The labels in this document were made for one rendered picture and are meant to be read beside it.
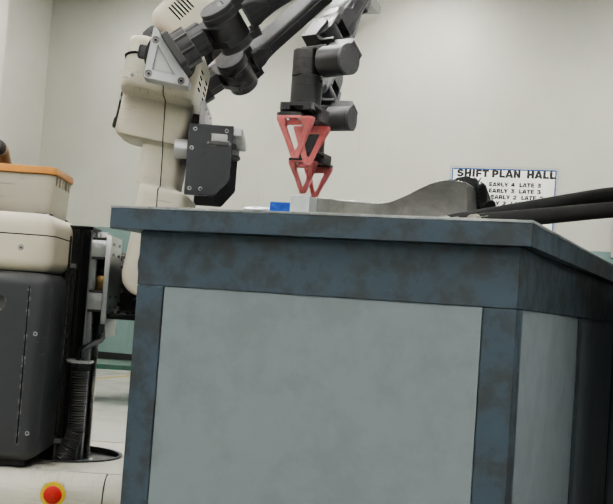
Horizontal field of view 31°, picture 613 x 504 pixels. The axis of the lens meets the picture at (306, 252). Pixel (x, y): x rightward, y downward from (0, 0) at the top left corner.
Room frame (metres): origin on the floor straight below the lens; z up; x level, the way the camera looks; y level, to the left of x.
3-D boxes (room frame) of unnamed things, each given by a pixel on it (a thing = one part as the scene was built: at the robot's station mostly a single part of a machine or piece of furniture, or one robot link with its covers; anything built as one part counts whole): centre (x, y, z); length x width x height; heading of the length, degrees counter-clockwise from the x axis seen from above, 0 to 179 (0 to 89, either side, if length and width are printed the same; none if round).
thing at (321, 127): (2.03, 0.01, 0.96); 0.07 x 0.07 x 0.09; 72
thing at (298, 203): (2.02, 0.06, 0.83); 0.13 x 0.05 x 0.05; 73
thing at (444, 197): (2.41, -0.25, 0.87); 0.50 x 0.26 x 0.14; 68
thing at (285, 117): (1.98, 0.03, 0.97); 0.07 x 0.07 x 0.09; 72
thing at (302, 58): (2.01, 0.02, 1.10); 0.07 x 0.06 x 0.07; 49
